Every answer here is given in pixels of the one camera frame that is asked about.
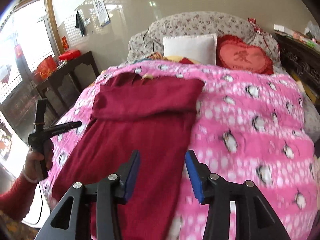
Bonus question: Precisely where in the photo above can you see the dark wooden side table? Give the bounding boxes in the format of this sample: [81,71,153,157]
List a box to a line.
[34,51,101,118]

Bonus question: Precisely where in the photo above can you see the red heart cushion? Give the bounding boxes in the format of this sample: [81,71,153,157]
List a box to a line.
[216,35,274,75]

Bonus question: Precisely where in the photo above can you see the dark cloth on wall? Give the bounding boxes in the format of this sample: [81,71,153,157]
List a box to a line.
[75,11,86,36]

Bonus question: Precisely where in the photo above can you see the white pillow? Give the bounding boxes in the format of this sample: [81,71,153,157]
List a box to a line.
[163,33,217,65]

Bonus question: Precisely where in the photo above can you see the red sleeve forearm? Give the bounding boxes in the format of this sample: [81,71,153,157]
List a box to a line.
[1,174,36,221]

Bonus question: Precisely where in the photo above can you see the wall calendar poster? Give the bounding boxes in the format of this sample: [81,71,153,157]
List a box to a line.
[93,0,110,27]

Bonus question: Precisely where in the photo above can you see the red gift box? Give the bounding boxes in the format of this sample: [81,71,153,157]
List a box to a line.
[36,55,57,80]

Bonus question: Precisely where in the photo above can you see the left hand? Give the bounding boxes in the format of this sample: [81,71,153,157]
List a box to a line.
[23,139,54,182]

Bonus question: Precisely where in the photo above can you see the red flat box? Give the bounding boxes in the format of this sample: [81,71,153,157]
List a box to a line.
[59,49,81,61]

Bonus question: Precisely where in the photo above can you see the dark red garment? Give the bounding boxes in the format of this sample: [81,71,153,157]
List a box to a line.
[52,73,203,239]

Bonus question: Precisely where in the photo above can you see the dark carved wooden cabinet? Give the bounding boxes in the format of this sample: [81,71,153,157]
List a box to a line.
[275,31,319,105]

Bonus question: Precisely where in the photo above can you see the floral fabric headboard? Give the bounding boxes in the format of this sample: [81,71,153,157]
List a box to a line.
[127,11,281,72]

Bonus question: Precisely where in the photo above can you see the yellow red patterned sheet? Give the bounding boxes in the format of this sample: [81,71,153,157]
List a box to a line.
[145,52,200,64]

